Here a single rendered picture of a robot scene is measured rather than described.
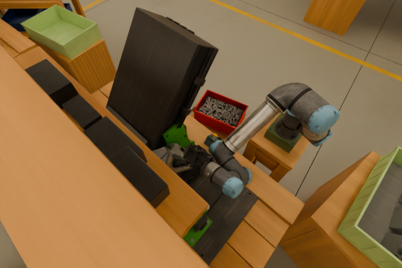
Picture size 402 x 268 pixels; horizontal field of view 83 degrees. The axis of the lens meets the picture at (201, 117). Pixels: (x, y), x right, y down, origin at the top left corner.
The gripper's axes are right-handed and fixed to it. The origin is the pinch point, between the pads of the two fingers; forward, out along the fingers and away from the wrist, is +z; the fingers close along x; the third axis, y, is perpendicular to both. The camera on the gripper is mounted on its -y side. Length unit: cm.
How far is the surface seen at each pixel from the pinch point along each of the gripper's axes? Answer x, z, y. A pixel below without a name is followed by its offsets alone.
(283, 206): -47, -44, -12
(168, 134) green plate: 4.4, 2.7, 6.6
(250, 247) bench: -29, -42, -32
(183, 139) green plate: -7.3, 2.8, 3.7
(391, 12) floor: -423, 2, 243
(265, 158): -73, -17, -1
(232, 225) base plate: -26.6, -30.1, -27.6
